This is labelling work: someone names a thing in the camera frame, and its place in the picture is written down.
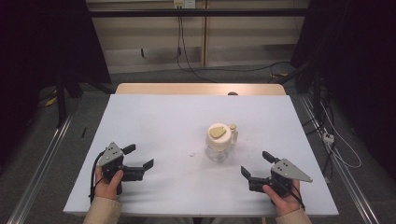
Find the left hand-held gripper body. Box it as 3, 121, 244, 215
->
96, 142, 146, 195

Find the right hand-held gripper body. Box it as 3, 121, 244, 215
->
248, 158, 314, 197

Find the glass jar with cream lid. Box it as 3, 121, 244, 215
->
204, 122, 239, 163

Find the person's right hand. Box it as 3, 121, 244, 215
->
262, 179, 304, 217

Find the person's left hand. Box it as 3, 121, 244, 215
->
93, 166, 125, 201

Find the white table board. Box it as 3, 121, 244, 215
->
63, 93, 340, 218

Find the black metal stand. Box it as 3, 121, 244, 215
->
55, 70, 69, 129

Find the wooden table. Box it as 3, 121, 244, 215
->
115, 82, 287, 96

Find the black curtain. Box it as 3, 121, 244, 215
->
0, 0, 112, 169
290, 0, 396, 178

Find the wooden vertical strip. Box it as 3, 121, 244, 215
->
200, 0, 209, 68

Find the black horizontal metal bar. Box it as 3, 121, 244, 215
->
88, 7, 310, 19

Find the right hand-held gripper black cable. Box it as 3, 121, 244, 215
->
288, 182, 306, 210

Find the hand-held gripper black cable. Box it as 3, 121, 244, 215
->
288, 182, 306, 210
89, 150, 106, 204

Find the left hand-held gripper black cable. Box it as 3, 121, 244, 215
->
89, 150, 106, 204

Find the metal floor rail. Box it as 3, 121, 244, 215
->
299, 94, 380, 224
7, 114, 75, 224

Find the white cable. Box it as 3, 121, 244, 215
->
319, 102, 362, 170

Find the black hanging cable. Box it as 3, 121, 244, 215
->
175, 15, 217, 84

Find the white wall socket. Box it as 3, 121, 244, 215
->
173, 0, 197, 9

